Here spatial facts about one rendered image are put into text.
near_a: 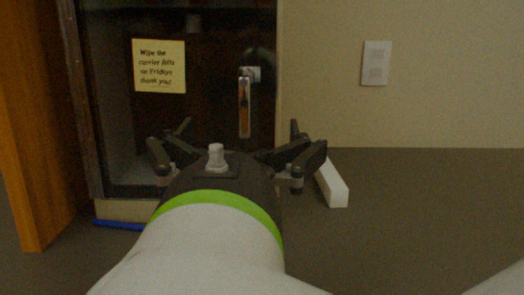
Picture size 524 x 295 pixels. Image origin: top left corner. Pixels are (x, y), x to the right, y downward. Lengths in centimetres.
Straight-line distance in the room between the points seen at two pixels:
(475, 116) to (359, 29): 40
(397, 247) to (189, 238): 51
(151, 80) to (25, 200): 25
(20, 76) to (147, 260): 50
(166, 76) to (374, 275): 42
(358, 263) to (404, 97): 60
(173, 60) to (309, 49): 51
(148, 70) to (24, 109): 18
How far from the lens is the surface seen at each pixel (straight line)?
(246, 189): 24
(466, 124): 118
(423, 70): 109
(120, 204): 70
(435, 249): 67
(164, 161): 37
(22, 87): 64
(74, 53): 63
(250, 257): 18
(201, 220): 20
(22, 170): 64
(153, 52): 59
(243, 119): 53
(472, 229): 75
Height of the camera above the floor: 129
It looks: 21 degrees down
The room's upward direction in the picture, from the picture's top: straight up
